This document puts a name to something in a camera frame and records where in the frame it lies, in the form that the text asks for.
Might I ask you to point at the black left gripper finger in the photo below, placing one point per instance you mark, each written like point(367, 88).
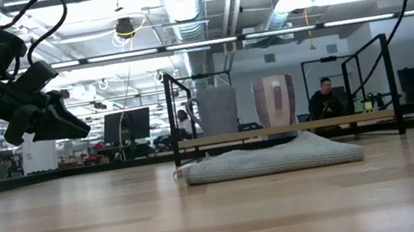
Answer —
point(53, 131)
point(63, 110)

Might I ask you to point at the grey ceramic mug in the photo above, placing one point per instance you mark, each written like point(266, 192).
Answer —
point(216, 110)

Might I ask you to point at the grey cloth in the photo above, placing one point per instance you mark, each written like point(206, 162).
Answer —
point(273, 159)

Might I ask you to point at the background black robot arm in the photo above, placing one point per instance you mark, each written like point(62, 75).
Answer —
point(375, 100)

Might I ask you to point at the white pillar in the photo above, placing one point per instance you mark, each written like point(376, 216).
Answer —
point(43, 158)

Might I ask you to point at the background black monitor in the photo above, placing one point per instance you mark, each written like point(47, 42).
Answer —
point(126, 125)

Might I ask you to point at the black ceiling device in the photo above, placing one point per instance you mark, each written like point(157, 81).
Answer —
point(124, 26)

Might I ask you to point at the person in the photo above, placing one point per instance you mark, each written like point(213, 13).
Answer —
point(325, 104)
point(183, 122)

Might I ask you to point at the black aluminium table frame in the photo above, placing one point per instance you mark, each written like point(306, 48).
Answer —
point(73, 172)

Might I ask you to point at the wooden shelf black metal frame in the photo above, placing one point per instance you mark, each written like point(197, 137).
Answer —
point(318, 124)

